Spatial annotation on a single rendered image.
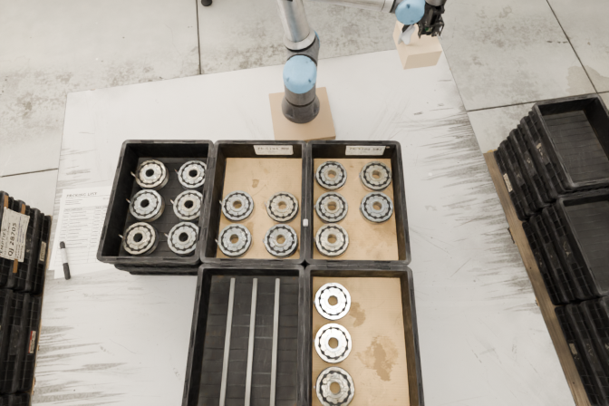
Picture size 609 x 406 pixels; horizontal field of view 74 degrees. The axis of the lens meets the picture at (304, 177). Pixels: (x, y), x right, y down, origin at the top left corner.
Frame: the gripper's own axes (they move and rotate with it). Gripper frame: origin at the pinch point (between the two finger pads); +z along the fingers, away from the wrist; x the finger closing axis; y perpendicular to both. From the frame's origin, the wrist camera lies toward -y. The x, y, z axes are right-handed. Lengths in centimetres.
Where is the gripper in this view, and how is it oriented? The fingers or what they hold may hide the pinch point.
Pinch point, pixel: (417, 39)
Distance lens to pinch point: 154.9
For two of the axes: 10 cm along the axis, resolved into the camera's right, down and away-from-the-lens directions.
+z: 0.2, 4.0, 9.1
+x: 9.9, -1.4, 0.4
